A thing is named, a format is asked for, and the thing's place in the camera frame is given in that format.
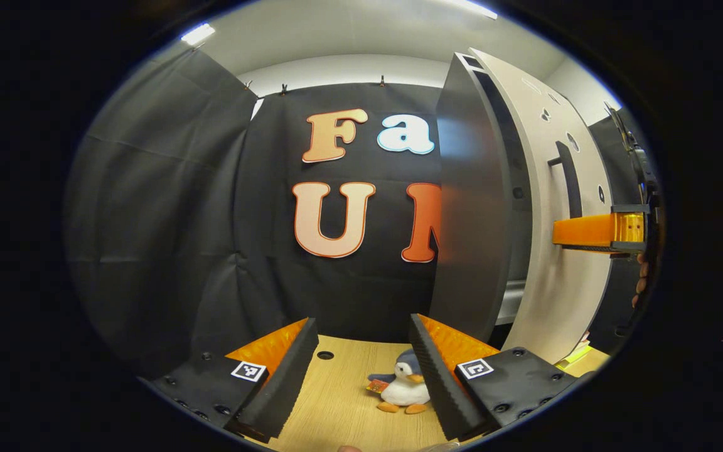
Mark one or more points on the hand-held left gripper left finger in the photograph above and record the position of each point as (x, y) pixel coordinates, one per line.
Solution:
(286, 376)

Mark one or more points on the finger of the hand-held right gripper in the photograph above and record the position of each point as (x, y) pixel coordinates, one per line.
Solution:
(587, 231)

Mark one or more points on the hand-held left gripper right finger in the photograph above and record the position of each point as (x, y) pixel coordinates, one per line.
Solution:
(437, 383)

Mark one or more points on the white cabinet door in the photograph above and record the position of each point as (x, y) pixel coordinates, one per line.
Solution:
(562, 301)

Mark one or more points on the penguin plush toy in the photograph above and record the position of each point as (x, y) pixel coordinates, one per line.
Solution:
(402, 392)

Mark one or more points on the small stack of books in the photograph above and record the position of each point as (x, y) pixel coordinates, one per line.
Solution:
(575, 356)

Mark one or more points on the black backdrop cloth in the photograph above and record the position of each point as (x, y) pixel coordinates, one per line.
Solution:
(160, 220)

